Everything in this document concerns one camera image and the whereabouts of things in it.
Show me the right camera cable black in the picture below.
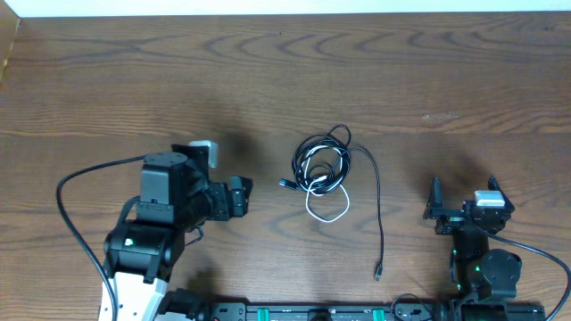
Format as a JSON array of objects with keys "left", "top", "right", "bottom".
[{"left": 469, "top": 223, "right": 570, "bottom": 321}]

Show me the black usb cable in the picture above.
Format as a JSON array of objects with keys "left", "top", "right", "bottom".
[{"left": 278, "top": 124, "right": 385, "bottom": 283}]

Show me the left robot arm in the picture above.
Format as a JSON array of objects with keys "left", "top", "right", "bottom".
[{"left": 98, "top": 145, "right": 253, "bottom": 320}]

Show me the left camera cable black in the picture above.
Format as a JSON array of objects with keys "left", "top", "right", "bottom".
[{"left": 55, "top": 155, "right": 145, "bottom": 321}]

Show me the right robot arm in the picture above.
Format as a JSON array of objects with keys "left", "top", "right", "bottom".
[{"left": 423, "top": 177, "right": 545, "bottom": 321}]

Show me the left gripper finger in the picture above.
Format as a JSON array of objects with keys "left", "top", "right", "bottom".
[
  {"left": 228, "top": 176, "right": 252, "bottom": 193},
  {"left": 231, "top": 195, "right": 248, "bottom": 218}
]

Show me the camera cable black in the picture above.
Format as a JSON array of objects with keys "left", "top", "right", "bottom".
[
  {"left": 469, "top": 223, "right": 570, "bottom": 321},
  {"left": 55, "top": 155, "right": 145, "bottom": 321}
]

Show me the cardboard box edge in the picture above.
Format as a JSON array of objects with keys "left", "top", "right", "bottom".
[{"left": 0, "top": 0, "right": 21, "bottom": 78}]

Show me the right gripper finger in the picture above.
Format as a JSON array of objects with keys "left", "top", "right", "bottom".
[
  {"left": 487, "top": 175, "right": 505, "bottom": 196},
  {"left": 423, "top": 177, "right": 444, "bottom": 219}
]

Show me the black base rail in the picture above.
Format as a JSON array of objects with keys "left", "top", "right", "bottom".
[{"left": 211, "top": 300, "right": 545, "bottom": 321}]

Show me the white usb cable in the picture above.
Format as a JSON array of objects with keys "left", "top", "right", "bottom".
[{"left": 299, "top": 145, "right": 351, "bottom": 224}]

